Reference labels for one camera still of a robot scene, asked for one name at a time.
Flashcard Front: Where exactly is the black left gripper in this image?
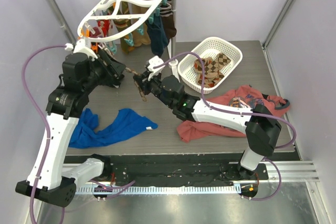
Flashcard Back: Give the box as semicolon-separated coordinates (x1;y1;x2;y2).
82;49;125;93

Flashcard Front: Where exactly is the brown argyle sock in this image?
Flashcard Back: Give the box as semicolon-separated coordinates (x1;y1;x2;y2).
125;67;147;102
208;53;231;78

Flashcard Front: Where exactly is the orange argyle sock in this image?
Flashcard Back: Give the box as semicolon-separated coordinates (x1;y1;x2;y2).
196;73;224;88
193;57;213;74

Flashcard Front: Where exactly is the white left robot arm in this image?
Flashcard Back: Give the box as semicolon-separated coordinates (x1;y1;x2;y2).
15;50;126;207

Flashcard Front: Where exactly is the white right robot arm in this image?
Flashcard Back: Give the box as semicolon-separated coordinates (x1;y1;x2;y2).
133;71;281;179

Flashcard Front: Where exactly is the white clip sock hanger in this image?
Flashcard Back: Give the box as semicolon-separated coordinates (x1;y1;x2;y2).
77;0;173;44

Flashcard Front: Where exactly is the maroon purple striped sock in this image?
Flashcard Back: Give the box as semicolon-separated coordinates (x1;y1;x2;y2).
89;27;104;38

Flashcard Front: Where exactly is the navy blue sock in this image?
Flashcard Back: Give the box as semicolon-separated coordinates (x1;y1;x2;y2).
145;15;169;57

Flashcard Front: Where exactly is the blue cloth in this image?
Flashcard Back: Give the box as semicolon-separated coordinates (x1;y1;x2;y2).
69;108;158;149

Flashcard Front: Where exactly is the white perforated plastic basket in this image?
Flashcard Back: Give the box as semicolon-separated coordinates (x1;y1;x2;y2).
177;37;243;94

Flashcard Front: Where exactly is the red t-shirt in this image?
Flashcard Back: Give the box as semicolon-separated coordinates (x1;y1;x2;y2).
176;85;290;143

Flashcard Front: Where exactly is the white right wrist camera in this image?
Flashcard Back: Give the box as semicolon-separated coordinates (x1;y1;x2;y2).
145;56;165;81

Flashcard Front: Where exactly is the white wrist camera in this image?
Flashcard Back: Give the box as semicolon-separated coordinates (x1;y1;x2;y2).
65;38;98;61
145;56;165;81

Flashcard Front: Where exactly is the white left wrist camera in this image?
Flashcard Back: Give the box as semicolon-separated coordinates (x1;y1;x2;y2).
65;38;98;61

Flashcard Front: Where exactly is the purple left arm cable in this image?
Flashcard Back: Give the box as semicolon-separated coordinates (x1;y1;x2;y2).
21;45;68;224

